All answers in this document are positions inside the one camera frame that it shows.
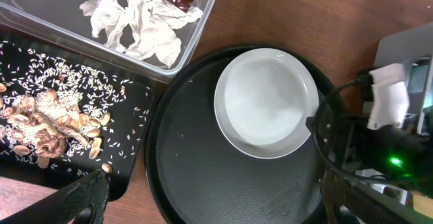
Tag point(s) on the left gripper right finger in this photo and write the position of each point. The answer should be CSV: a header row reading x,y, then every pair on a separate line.
x,y
349,201

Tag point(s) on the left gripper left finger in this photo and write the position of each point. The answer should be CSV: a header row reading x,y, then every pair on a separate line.
x,y
83,201

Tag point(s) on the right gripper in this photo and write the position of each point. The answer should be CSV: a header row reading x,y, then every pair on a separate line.
x,y
402,157

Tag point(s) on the food scraps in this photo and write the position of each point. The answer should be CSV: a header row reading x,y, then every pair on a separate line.
x,y
46,121

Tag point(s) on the white napkin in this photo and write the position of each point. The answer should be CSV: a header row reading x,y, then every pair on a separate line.
x,y
141,29

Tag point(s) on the black rectangular tray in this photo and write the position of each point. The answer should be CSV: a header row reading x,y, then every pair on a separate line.
x,y
29,67

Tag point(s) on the round black tray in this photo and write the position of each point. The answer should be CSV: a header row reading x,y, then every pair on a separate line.
x,y
196,176

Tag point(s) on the grey plate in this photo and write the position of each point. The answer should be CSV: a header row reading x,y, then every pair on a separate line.
x,y
261,103

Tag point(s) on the clear plastic bin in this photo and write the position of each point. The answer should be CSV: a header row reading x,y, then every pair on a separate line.
x,y
63,23

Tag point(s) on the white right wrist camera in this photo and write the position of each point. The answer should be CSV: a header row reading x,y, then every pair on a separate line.
x,y
390,97

